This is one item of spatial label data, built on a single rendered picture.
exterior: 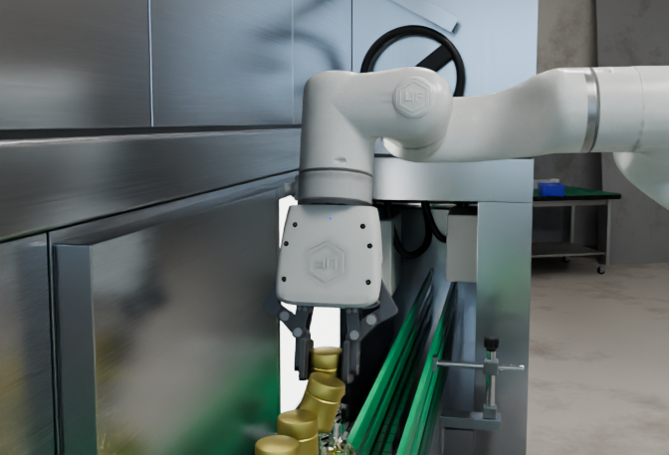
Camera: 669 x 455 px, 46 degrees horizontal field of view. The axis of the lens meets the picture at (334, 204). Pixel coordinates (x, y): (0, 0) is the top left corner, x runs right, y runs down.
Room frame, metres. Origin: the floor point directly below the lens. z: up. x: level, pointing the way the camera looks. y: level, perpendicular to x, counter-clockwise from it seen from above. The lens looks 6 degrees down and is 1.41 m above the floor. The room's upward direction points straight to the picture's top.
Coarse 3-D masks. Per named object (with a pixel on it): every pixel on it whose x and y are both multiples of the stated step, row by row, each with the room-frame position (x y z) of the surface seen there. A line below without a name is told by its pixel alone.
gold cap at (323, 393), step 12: (312, 384) 0.69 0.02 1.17; (324, 384) 0.68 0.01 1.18; (336, 384) 0.69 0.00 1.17; (312, 396) 0.68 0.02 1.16; (324, 396) 0.68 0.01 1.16; (336, 396) 0.68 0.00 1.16; (300, 408) 0.69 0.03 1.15; (312, 408) 0.68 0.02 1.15; (324, 408) 0.68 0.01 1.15; (336, 408) 0.69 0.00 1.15; (324, 420) 0.68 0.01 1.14; (324, 432) 0.68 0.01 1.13
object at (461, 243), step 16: (464, 208) 1.86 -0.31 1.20; (384, 224) 1.79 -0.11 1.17; (400, 224) 1.95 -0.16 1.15; (448, 224) 1.74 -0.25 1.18; (464, 224) 1.73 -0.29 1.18; (384, 240) 1.79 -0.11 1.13; (400, 240) 1.95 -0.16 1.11; (448, 240) 1.74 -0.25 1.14; (464, 240) 1.73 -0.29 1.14; (384, 256) 1.79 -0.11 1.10; (400, 256) 1.96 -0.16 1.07; (448, 256) 1.74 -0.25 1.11; (464, 256) 1.73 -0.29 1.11; (384, 272) 1.79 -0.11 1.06; (400, 272) 1.96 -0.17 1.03; (448, 272) 1.74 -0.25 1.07; (464, 272) 1.73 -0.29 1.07
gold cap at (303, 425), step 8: (280, 416) 0.64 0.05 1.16; (288, 416) 0.64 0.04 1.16; (296, 416) 0.64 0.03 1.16; (304, 416) 0.64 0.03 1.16; (312, 416) 0.64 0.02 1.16; (280, 424) 0.63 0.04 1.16; (288, 424) 0.63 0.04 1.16; (296, 424) 0.62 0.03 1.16; (304, 424) 0.63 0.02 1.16; (312, 424) 0.63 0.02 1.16; (280, 432) 0.63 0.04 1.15; (288, 432) 0.63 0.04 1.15; (296, 432) 0.62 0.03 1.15; (304, 432) 0.63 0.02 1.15; (312, 432) 0.63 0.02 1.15; (304, 440) 0.63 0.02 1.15; (312, 440) 0.63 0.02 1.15; (304, 448) 0.63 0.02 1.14; (312, 448) 0.63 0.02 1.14
